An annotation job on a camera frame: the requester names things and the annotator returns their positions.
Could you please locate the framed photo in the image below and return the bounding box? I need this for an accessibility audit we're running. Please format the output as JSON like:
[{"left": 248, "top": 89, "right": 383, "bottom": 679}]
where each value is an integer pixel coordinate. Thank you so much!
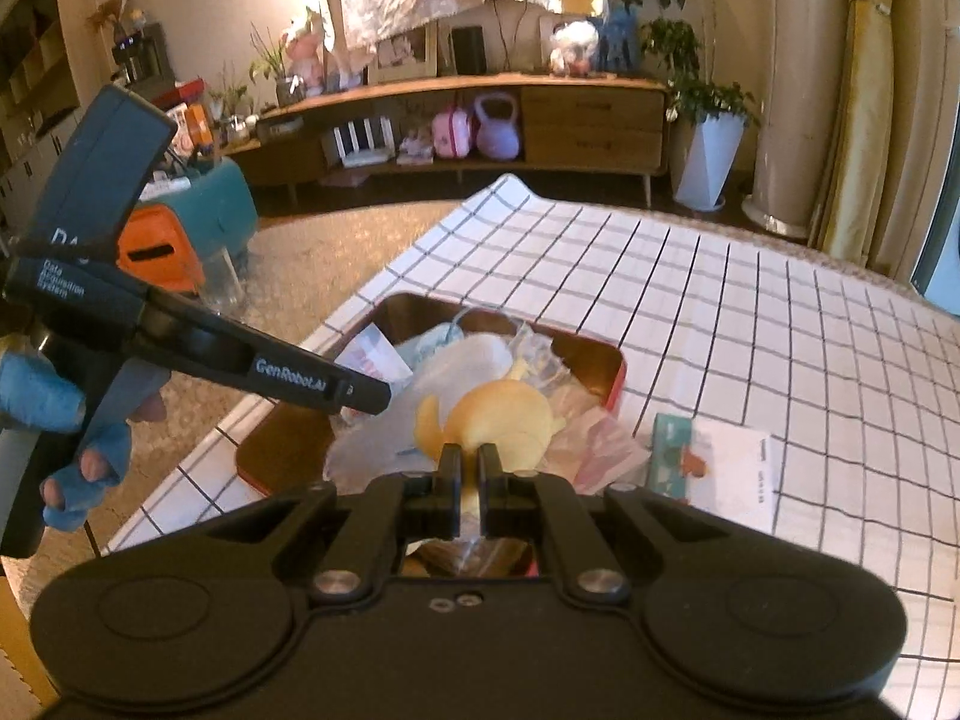
[{"left": 368, "top": 23, "right": 438, "bottom": 86}]

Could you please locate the black and white grid tablecloth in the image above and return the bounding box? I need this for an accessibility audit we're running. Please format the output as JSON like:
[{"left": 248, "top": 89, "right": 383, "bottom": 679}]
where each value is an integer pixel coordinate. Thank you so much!
[{"left": 104, "top": 172, "right": 960, "bottom": 720}]

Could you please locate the wooden sideboard cabinet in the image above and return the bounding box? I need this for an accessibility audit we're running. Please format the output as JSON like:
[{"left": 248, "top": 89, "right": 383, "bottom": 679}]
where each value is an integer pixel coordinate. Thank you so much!
[{"left": 224, "top": 73, "right": 669, "bottom": 193}]

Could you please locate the white teal tissue pack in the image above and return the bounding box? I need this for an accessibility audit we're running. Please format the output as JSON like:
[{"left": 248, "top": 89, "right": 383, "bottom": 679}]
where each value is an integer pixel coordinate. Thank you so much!
[{"left": 646, "top": 413, "right": 775, "bottom": 535}]

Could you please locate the blue gloved left hand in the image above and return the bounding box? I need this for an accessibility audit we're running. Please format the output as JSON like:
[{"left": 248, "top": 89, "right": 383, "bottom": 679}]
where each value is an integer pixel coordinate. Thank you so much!
[{"left": 2, "top": 335, "right": 171, "bottom": 532}]

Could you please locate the teal orange stool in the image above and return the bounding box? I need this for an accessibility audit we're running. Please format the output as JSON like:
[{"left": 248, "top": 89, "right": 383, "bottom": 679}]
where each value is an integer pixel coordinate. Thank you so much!
[{"left": 117, "top": 158, "right": 259, "bottom": 294}]

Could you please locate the clear plastic packet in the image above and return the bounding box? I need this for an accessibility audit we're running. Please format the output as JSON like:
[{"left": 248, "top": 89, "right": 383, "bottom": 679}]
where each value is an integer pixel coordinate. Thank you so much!
[{"left": 506, "top": 322, "right": 601, "bottom": 422}]

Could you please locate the yellow beige curtain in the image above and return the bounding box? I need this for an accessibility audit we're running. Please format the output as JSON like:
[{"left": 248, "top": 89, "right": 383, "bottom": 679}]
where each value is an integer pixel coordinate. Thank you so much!
[{"left": 742, "top": 0, "right": 958, "bottom": 281}]

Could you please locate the pink small bag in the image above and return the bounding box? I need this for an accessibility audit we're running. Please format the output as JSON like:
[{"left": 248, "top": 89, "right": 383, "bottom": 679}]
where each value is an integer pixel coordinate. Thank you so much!
[{"left": 431, "top": 106, "right": 473, "bottom": 160}]

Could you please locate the potted green plant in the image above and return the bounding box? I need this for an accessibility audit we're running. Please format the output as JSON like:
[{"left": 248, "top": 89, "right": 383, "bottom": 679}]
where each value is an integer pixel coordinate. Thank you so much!
[{"left": 620, "top": 0, "right": 758, "bottom": 213}]

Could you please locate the purple kettlebell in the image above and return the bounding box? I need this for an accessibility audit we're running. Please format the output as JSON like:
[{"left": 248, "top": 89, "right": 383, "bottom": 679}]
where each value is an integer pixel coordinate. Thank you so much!
[{"left": 473, "top": 91, "right": 521, "bottom": 161}]

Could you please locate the brown hair scrunchie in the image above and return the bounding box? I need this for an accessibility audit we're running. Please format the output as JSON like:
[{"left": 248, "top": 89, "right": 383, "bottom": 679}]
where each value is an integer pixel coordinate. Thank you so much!
[{"left": 412, "top": 538, "right": 534, "bottom": 578}]

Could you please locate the pink alcohol wipe packet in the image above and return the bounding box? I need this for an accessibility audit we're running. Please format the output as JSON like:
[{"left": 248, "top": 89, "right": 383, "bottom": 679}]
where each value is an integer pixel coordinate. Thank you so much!
[{"left": 335, "top": 323, "right": 413, "bottom": 397}]

